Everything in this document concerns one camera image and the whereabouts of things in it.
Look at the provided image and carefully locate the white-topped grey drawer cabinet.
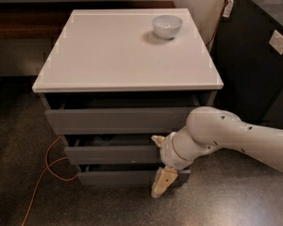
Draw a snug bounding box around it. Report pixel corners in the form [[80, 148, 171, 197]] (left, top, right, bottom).
[[31, 8, 225, 188]]

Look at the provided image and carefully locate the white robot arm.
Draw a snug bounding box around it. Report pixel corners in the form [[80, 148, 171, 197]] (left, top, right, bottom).
[[151, 106, 283, 198]]

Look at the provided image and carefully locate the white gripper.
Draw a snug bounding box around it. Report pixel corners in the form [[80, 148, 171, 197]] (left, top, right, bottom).
[[151, 132, 183, 199]]

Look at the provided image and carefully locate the white ceramic bowl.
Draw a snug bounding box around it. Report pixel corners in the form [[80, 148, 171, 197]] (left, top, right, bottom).
[[152, 15, 183, 40]]

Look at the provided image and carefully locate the white square label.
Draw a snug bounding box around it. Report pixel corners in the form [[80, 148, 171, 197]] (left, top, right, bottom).
[[269, 30, 283, 55]]

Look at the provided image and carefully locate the dark wooden bench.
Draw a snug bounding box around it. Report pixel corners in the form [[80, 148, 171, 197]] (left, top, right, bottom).
[[0, 1, 175, 39]]

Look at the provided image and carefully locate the grey top drawer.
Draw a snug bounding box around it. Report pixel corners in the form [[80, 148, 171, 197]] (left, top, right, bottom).
[[45, 91, 202, 135]]

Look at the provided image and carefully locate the black side cabinet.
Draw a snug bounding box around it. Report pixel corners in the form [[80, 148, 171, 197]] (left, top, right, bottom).
[[211, 0, 283, 129]]

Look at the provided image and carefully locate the orange floor cable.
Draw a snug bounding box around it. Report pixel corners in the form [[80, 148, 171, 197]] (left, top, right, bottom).
[[21, 136, 79, 226]]

